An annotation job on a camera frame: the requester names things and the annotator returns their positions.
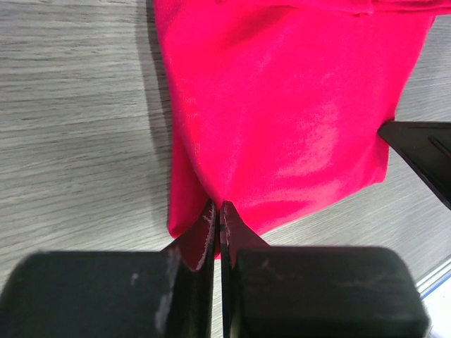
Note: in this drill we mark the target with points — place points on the crimson pink t-shirt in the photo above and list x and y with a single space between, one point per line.
276 104

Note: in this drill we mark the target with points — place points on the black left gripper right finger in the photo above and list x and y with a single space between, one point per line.
313 291

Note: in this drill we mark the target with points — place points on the aluminium front rail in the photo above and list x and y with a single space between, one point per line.
433 279

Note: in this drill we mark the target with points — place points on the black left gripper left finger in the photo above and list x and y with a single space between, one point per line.
166 293

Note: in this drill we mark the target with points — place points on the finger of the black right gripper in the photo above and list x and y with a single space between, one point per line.
425 147

